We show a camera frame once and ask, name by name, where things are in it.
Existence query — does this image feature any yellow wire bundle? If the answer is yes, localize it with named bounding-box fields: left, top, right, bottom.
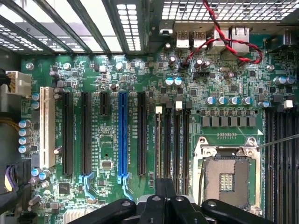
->
left=0, top=116, right=21, bottom=132

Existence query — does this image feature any long black expansion slot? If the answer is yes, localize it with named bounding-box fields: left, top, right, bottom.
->
left=137, top=92, right=147, bottom=176
left=62, top=92, right=74, bottom=176
left=81, top=92, right=92, bottom=176

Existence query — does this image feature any white expansion slot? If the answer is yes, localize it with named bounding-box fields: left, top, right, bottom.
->
left=39, top=86, right=56, bottom=169

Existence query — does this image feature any thin metal locking lever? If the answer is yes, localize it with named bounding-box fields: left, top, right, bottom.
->
left=256, top=134, right=299, bottom=149

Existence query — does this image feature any white power connector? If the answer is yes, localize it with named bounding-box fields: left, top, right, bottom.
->
left=5, top=70, right=33, bottom=98

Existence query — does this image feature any metal CPU socket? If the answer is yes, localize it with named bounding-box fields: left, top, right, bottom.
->
left=193, top=136, right=263, bottom=212

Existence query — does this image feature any purple striped cable plug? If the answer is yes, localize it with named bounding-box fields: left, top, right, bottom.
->
left=4, top=165, right=18, bottom=192

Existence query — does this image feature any red black twisted wire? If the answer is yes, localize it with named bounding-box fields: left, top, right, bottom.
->
left=181, top=0, right=263, bottom=68

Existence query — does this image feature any silver finned heatsink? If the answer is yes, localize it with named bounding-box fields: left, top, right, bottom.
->
left=63, top=208, right=94, bottom=224

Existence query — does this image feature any black RAM slot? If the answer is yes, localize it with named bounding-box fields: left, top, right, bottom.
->
left=293, top=109, right=299, bottom=224
left=274, top=109, right=283, bottom=224
left=183, top=102, right=191, bottom=195
left=164, top=102, right=173, bottom=179
left=284, top=100, right=292, bottom=224
left=174, top=97, right=183, bottom=195
left=265, top=109, right=273, bottom=222
left=155, top=106, right=163, bottom=180

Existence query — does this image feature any green Dell motherboard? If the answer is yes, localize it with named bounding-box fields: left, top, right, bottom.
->
left=21, top=30, right=299, bottom=224

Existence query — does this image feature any blue expansion slot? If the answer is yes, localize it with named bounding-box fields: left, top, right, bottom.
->
left=118, top=91, right=129, bottom=177

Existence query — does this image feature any short black expansion slot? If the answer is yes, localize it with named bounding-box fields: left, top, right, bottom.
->
left=100, top=92, right=110, bottom=116

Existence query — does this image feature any grey metal PC case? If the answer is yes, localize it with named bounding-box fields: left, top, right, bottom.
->
left=0, top=0, right=299, bottom=56

